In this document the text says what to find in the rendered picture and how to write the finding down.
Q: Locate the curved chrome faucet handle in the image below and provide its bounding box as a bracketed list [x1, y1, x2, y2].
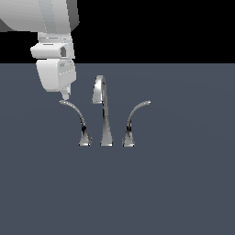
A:
[59, 99, 94, 147]
[121, 99, 151, 148]

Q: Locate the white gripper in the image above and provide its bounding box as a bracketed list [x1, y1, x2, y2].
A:
[29, 41, 77, 101]

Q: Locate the chrome faucet spout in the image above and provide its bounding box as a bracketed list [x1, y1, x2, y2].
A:
[91, 74, 115, 147]

